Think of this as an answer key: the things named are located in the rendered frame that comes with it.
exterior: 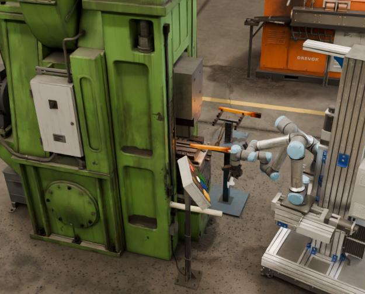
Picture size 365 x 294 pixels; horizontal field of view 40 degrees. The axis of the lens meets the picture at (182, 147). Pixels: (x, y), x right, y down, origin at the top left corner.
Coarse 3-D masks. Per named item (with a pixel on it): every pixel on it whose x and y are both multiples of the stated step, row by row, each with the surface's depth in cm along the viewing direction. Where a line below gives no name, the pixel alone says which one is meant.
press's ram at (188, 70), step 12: (180, 60) 398; (192, 60) 398; (180, 72) 380; (192, 72) 379; (180, 84) 384; (192, 84) 383; (180, 96) 390; (192, 96) 388; (180, 108) 397; (192, 108) 394
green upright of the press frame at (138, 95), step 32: (128, 32) 346; (160, 32) 339; (128, 64) 366; (160, 64) 352; (128, 96) 381; (160, 96) 366; (128, 128) 397; (160, 128) 381; (128, 160) 407; (160, 160) 397; (128, 192) 434; (160, 192) 416; (128, 224) 449; (160, 224) 436; (160, 256) 458
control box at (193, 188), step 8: (184, 160) 384; (184, 168) 377; (184, 176) 370; (192, 176) 368; (184, 184) 363; (192, 184) 361; (200, 184) 379; (192, 192) 366; (200, 192) 367; (200, 200) 371; (200, 208) 375
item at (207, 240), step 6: (210, 216) 507; (210, 222) 499; (216, 222) 499; (210, 228) 493; (216, 228) 493; (204, 234) 485; (210, 234) 485; (216, 234) 485; (180, 240) 479; (204, 240) 479; (210, 240) 479; (192, 246) 473; (198, 246) 473; (204, 246) 473
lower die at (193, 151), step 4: (176, 140) 444; (180, 140) 443; (184, 140) 443; (176, 144) 437; (200, 144) 441; (176, 148) 433; (180, 148) 433; (184, 148) 433; (188, 148) 433; (192, 148) 433; (196, 148) 432; (180, 152) 430; (184, 152) 430; (192, 152) 429; (196, 152) 431; (180, 156) 429; (188, 156) 427; (192, 156) 425; (196, 156) 433
